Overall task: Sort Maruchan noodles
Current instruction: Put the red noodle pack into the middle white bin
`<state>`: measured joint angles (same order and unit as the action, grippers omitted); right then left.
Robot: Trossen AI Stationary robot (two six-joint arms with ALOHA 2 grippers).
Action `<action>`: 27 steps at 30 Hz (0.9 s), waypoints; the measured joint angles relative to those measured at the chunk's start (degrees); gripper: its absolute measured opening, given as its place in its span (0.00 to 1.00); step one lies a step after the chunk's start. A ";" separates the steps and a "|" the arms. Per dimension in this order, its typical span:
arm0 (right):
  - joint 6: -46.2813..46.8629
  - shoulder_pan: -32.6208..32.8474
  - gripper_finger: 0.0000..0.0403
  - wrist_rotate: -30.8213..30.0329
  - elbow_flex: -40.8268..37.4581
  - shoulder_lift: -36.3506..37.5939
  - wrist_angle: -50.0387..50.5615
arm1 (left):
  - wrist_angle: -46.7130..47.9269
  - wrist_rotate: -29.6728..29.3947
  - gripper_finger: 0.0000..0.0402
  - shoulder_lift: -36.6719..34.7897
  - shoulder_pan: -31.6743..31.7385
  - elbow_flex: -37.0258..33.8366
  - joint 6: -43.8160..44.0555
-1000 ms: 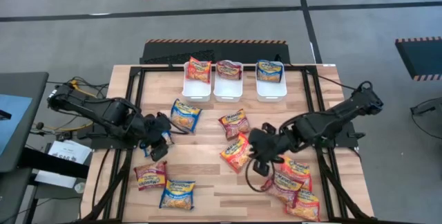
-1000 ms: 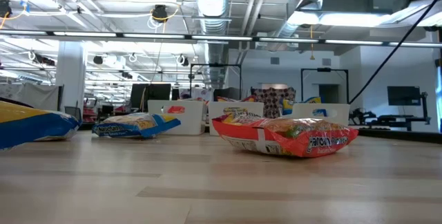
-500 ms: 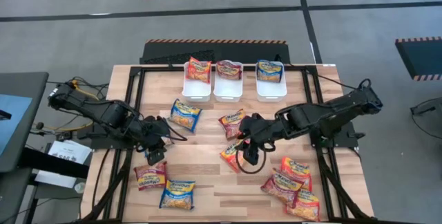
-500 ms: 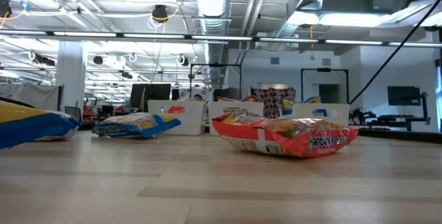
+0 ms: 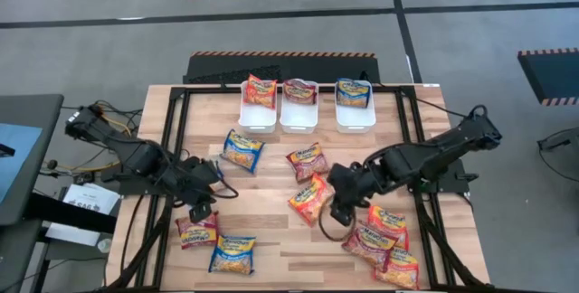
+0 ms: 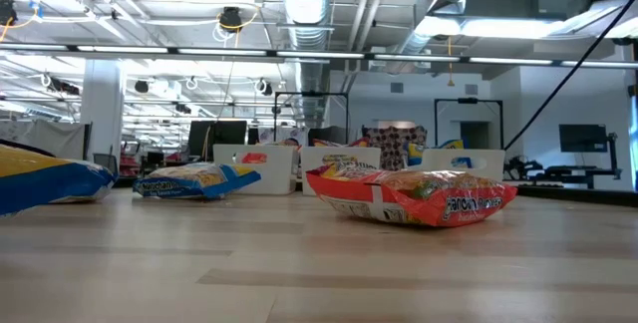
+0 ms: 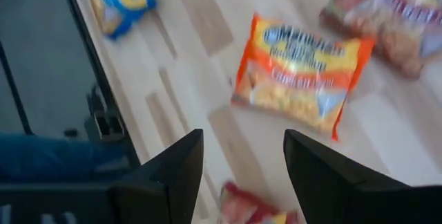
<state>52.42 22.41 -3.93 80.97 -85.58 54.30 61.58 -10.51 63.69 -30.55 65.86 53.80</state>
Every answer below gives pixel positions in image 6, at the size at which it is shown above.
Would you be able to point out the blue soy sauce ramen packet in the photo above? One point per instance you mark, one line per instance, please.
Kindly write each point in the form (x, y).
(189, 183)
(45, 183)
(414, 156)
(451, 143)

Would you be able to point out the orange chicken ramen packet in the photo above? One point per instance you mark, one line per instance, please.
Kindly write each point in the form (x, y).
(423, 198)
(254, 158)

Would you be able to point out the white plastic bin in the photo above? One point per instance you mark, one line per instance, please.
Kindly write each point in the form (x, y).
(488, 163)
(279, 173)
(369, 156)

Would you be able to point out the dark dotted fabric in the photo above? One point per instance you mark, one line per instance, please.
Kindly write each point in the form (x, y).
(394, 143)

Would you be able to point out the long horizontal light bar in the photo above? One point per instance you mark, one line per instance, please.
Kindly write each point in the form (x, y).
(319, 55)

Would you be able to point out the black computer monitor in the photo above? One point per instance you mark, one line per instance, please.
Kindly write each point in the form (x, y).
(201, 138)
(230, 131)

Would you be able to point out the black office chair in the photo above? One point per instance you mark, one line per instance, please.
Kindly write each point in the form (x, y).
(104, 161)

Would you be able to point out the white building column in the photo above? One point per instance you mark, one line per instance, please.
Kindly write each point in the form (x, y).
(102, 108)

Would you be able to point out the black workstation table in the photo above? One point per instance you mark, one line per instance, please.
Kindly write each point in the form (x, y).
(563, 171)

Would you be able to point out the dark screen on stand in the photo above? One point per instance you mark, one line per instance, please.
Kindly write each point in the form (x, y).
(582, 137)

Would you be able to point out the grey fabric partition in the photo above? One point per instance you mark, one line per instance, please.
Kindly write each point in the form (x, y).
(45, 136)

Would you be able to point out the silver round ceiling duct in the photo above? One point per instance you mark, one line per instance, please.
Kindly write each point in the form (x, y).
(304, 14)
(438, 4)

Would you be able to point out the black overhead camera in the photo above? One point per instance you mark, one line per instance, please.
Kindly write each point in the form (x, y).
(230, 18)

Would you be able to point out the black gantry frame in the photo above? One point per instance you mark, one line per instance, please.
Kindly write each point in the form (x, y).
(468, 100)

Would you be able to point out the grey rectangular ceiling duct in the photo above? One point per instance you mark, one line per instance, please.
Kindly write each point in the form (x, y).
(498, 4)

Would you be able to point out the black table edge frame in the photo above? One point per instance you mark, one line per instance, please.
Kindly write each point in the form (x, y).
(573, 196)

